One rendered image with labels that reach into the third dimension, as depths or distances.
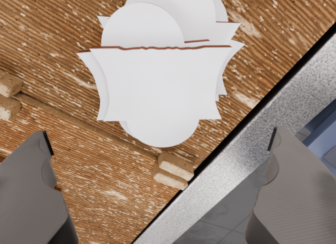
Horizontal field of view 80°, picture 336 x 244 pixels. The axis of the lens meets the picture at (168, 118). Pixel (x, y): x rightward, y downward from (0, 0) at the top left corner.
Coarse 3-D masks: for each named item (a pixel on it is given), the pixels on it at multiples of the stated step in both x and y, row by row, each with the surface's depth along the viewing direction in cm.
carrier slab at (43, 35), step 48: (0, 0) 21; (48, 0) 21; (96, 0) 22; (240, 0) 22; (288, 0) 22; (0, 48) 24; (48, 48) 24; (240, 48) 25; (288, 48) 25; (48, 96) 27; (96, 96) 27; (240, 96) 28; (144, 144) 31; (192, 144) 32
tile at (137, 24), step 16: (112, 16) 16; (128, 16) 16; (144, 16) 16; (160, 16) 16; (112, 32) 17; (128, 32) 17; (144, 32) 17; (160, 32) 17; (176, 32) 17; (96, 64) 18; (96, 80) 19; (128, 128) 22
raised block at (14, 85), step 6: (0, 72) 24; (0, 78) 24; (6, 78) 24; (12, 78) 25; (0, 84) 23; (6, 84) 24; (12, 84) 24; (18, 84) 25; (0, 90) 24; (6, 90) 24; (12, 90) 24; (18, 90) 26; (6, 96) 24
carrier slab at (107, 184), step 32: (0, 128) 29; (32, 128) 29; (64, 128) 29; (96, 128) 31; (64, 160) 32; (96, 160) 33; (128, 160) 33; (64, 192) 36; (96, 192) 36; (128, 192) 37; (160, 192) 37; (96, 224) 41; (128, 224) 42
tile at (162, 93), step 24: (96, 48) 16; (120, 48) 17; (144, 48) 17; (168, 48) 17; (192, 48) 17; (216, 48) 17; (120, 72) 17; (144, 72) 17; (168, 72) 18; (192, 72) 18; (216, 72) 18; (120, 96) 19; (144, 96) 19; (168, 96) 19; (192, 96) 19; (120, 120) 20; (144, 120) 20; (168, 120) 20; (192, 120) 20; (168, 144) 21
